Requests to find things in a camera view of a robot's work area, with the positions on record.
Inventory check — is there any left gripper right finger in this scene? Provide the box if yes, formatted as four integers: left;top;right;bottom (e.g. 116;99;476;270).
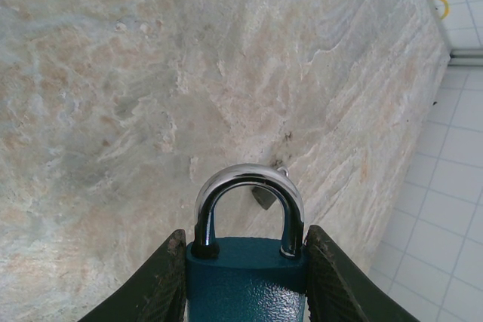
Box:
303;224;420;322

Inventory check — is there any aluminium corner post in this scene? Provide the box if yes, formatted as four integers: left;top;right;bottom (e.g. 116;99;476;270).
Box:
448;48;483;67

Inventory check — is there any blue padlock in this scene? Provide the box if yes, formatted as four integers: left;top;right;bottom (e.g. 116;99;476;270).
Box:
184;162;309;322

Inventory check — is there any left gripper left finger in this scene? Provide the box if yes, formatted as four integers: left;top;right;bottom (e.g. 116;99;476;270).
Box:
77;228;189;322

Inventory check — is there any black padlock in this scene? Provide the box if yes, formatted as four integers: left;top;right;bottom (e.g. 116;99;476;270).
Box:
251;165;292;212

